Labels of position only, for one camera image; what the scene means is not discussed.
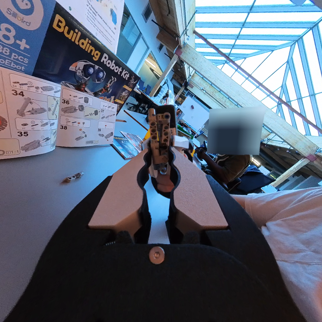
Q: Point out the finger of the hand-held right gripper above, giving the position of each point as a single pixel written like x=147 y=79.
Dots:
x=182 y=144

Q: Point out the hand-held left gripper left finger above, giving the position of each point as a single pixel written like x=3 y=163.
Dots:
x=118 y=201

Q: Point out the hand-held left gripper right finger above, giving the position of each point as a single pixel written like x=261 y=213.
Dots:
x=198 y=201

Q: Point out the grey toy brick assembly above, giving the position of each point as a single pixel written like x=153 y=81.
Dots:
x=157 y=140

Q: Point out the small grey brick connector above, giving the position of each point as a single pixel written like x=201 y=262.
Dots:
x=71 y=178

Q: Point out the grey desk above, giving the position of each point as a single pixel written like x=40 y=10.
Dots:
x=37 y=213

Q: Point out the person's right hand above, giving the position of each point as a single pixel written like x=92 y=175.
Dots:
x=164 y=187

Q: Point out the white whiteboard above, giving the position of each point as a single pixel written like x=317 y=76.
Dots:
x=195 y=113

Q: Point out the colourful printed leaflet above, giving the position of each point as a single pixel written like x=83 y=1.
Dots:
x=128 y=146

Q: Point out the person's white shirt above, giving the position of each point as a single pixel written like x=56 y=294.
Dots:
x=289 y=239

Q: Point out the white printed paper sheet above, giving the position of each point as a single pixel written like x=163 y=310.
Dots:
x=100 y=20

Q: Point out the open instruction booklet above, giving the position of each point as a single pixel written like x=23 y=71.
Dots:
x=30 y=113

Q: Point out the blue robot kit box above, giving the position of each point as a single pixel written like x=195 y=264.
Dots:
x=63 y=45

